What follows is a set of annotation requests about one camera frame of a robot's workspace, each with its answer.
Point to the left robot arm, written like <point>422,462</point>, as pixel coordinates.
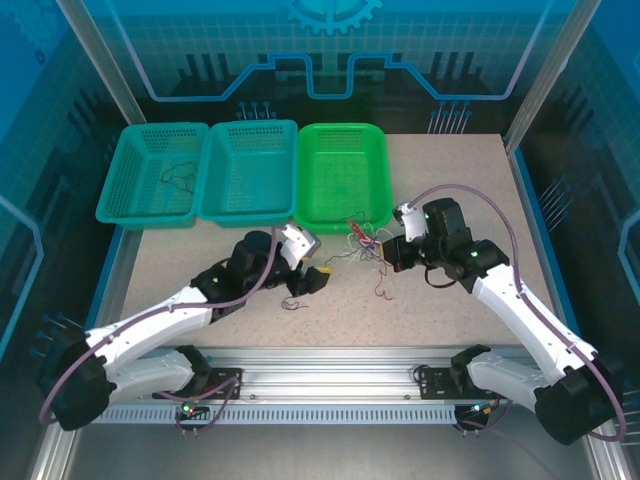
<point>150,320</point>

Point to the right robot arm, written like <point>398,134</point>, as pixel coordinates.
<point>525,320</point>

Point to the green plastic basket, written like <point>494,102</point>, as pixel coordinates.
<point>342,175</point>

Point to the teal plastic basket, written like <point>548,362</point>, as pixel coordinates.
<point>135,190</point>
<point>250,170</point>

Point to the left power connector with light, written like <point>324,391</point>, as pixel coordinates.
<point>190,407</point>

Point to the power connector with light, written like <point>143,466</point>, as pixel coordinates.
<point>190,407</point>
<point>480,409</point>

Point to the right power connector with light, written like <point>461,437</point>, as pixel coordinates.
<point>480,409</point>

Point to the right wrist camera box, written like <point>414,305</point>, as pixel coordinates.
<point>412,222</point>

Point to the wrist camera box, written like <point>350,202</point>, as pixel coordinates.
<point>297,245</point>
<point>412,222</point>

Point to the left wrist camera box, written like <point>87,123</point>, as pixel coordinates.
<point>297,245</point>

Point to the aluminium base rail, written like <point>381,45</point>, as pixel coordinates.
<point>325,370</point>

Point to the aluminium frame post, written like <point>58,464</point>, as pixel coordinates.
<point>100,55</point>
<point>550,65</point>

